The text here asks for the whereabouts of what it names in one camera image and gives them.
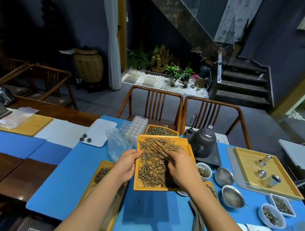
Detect person's right hand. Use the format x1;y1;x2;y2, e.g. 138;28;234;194
166;149;206;193

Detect person's left hand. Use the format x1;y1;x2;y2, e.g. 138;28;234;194
113;149;143;184

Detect brown wooden tweezers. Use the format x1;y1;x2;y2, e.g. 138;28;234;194
150;140;171;163

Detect yellow bamboo tea tray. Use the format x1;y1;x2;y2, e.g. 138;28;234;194
133;134;199;192

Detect person's right forearm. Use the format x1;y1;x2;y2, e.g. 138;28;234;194
188;183;241;231

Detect person's left forearm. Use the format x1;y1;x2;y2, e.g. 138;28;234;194
54;176;128;231

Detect pile of dried tea leaves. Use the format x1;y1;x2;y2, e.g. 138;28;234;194
138;138;183;188

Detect clear plastic bag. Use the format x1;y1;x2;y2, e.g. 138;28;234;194
105;128;133;163

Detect clear plastic ball mould trays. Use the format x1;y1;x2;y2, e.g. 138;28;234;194
119;116;149;148

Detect small bamboo tray with tea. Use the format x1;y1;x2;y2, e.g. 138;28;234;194
144;124;179;137

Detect white bowl with tea leaves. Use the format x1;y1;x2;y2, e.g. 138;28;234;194
196;162;213;181

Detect grey water spout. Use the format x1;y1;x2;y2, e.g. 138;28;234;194
184;113;199;141

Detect long bamboo tray with tea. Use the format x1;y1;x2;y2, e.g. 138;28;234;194
76;160;128;231

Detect grey electric kettle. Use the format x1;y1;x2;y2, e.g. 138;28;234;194
190;127;218;159

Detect black kettle heater base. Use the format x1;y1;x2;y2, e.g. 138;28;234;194
194;142;222;168

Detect white rectangular tray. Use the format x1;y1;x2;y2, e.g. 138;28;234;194
79;118;118;148

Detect tiny bamboo tray with tea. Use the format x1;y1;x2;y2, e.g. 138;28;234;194
204;181;218;199

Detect wooden slat-back chair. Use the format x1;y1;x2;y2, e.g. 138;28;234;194
116;85;184;134
181;96;252;150

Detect metal mesh strainer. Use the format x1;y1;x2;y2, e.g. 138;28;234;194
214;167;235;187
221;185;249;209

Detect grey folded cloth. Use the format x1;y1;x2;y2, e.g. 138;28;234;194
188;199;206;231

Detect grey silicone mat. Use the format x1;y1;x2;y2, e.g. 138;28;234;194
226;146;241;184

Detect large blue table mat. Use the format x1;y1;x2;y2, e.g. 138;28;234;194
25;115;305;231

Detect bed of white pebbles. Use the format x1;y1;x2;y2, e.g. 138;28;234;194
121;68;210;99

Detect white table mat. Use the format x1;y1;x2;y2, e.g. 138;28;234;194
34;118;90;149

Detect metal tweezers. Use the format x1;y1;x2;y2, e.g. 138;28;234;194
234;180;261;190

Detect large bamboo tray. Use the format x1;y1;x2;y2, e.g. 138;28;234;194
233;147;305;201

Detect small blue table mat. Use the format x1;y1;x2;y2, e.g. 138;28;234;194
27;140;72;166
0;131;47;159

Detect green potted plant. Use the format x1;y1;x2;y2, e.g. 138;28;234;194
180;67;194;89
165;64;181;87

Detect brown rockery with plants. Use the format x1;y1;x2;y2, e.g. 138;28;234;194
151;45;174;74

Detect dark blue ceramic pot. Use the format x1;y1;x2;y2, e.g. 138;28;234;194
199;64;212;79

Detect large beige ceramic jar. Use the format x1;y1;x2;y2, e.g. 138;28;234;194
73;49;104;84

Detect flat bamboo tray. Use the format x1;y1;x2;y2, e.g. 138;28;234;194
0;114;53;137

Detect white curtain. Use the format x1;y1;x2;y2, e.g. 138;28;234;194
104;0;122;91

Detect dark staircase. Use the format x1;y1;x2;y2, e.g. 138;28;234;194
209;56;273;110

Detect white round bowl with tea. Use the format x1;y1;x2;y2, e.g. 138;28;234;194
258;203;286;229

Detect wooden armchair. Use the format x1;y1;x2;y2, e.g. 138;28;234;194
0;62;78;110

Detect white square dish with tea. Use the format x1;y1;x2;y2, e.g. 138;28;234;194
268;194;297;218

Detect white side table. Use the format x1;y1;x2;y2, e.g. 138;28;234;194
278;139;305;170

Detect crumpled clear plastic bags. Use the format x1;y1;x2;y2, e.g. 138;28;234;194
0;107;39;130

